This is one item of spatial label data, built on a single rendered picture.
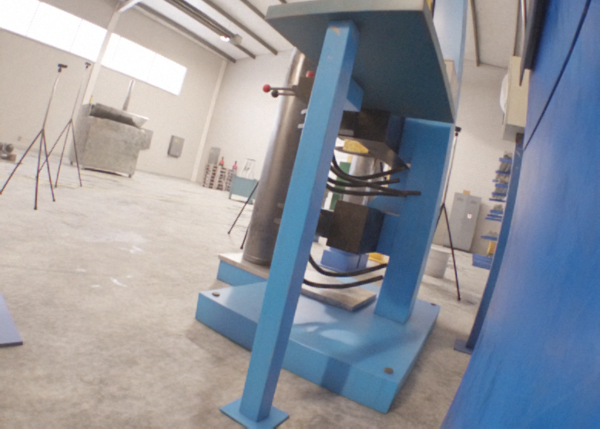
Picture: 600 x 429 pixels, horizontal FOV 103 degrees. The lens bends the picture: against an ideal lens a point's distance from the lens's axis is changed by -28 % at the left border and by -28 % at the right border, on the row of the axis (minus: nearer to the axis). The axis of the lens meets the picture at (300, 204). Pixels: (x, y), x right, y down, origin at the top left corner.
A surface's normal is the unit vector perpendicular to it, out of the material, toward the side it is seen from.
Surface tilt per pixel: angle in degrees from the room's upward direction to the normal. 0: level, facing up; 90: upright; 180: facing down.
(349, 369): 90
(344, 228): 90
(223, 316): 90
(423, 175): 90
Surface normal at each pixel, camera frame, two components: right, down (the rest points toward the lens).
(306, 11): -0.49, -0.09
